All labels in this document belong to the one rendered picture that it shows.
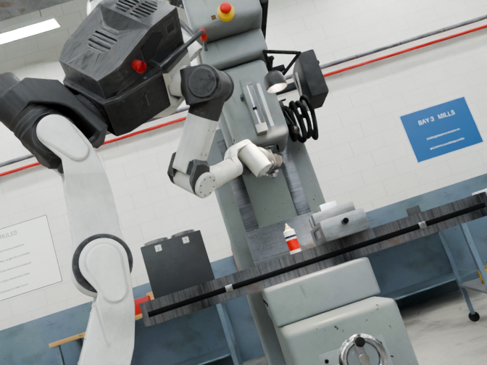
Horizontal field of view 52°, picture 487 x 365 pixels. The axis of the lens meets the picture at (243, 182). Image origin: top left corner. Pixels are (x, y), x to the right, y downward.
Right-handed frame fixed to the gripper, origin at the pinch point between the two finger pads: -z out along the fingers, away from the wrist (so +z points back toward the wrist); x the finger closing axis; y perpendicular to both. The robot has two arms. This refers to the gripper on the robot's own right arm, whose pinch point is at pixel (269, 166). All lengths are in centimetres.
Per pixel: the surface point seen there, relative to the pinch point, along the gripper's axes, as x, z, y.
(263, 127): -4.7, 12.2, -11.2
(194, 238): 31.8, 13.2, 17.6
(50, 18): 241, -265, -309
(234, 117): 4.5, 11.1, -19.2
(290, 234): -0.7, 6.8, 26.8
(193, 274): 35.3, 15.0, 29.4
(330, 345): -9, 41, 60
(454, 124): -140, -489, -72
